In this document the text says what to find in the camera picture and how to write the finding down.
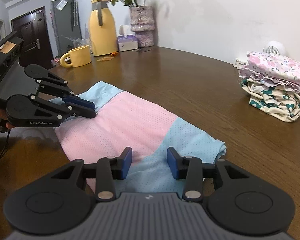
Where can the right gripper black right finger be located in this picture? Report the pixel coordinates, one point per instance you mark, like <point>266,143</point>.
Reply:
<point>193,170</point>

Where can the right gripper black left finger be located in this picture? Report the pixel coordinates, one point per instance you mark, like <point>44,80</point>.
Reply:
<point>68,182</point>

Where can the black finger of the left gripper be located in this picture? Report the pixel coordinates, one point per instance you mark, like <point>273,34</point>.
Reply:
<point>34,111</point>
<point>54,85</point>

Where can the pink blue mesh shirt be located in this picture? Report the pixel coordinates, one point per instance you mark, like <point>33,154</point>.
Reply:
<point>124,120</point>

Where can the yellow mug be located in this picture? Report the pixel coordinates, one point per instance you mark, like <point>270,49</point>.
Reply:
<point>79,56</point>

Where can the dark brown door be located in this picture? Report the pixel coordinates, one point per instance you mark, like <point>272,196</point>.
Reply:
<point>32,28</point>

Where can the grey refrigerator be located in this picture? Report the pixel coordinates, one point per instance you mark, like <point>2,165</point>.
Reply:
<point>65,22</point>

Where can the yellow thermos jug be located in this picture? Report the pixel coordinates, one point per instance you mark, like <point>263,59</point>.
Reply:
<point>102,29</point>

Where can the purple tissue box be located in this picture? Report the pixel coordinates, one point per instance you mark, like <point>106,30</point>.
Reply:
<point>126,42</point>

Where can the green white floral folded cloth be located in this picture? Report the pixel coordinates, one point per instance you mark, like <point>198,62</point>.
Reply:
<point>274,100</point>

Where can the white power strip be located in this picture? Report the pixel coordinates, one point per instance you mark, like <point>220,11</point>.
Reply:
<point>239,62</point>

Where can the purple vase with dried flowers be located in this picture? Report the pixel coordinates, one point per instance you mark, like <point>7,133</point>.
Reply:
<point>142,22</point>

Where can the purple floral folded cloth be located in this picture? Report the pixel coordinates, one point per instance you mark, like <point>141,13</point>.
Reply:
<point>269,67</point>

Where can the white round device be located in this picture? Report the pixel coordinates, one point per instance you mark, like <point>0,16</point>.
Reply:
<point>275,48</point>

